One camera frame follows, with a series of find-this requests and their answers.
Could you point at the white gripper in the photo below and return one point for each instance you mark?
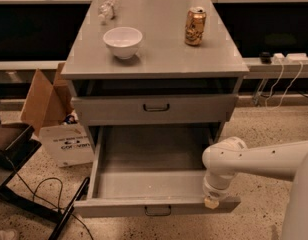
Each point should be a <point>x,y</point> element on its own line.
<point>214,191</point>

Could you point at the grey drawer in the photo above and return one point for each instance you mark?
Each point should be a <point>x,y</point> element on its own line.
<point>153,170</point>
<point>141,110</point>

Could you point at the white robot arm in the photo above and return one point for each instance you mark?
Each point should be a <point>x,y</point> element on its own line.
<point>225,159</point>

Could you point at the grey top drawer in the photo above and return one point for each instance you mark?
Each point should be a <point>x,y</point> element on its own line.
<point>141,110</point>

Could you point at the grey drawer cabinet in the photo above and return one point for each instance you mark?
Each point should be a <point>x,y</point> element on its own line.
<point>164,64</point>

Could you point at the black small device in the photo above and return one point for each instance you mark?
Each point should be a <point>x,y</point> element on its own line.
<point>265,58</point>

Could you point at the white power strip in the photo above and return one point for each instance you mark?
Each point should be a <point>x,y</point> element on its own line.
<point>290,58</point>

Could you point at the white ceramic bowl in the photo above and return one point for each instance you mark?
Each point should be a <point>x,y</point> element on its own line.
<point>123,42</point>

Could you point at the gold soda can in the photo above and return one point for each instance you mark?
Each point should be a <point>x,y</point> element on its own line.
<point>195,25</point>

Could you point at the brown cardboard box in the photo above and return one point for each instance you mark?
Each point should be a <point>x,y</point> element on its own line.
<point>48,110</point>

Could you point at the white shoe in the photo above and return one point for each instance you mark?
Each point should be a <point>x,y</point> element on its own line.
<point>8,235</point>

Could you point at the clear plastic bottle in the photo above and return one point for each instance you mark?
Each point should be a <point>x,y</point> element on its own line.
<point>107,10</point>

